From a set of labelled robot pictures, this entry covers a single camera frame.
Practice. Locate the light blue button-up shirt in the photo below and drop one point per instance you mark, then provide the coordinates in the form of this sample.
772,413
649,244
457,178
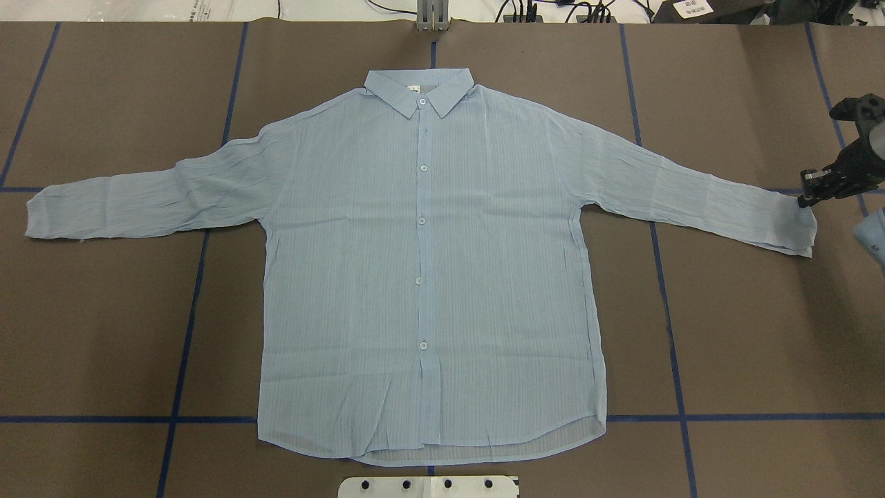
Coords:
427,293

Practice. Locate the aluminium frame post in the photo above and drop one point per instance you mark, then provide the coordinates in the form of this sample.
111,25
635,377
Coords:
432,15

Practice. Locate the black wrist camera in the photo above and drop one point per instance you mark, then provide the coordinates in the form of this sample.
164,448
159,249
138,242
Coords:
867,112

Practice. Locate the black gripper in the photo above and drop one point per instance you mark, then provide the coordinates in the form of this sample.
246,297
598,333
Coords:
859,168

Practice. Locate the white central mounting column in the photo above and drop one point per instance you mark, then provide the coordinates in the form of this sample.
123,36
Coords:
431,486

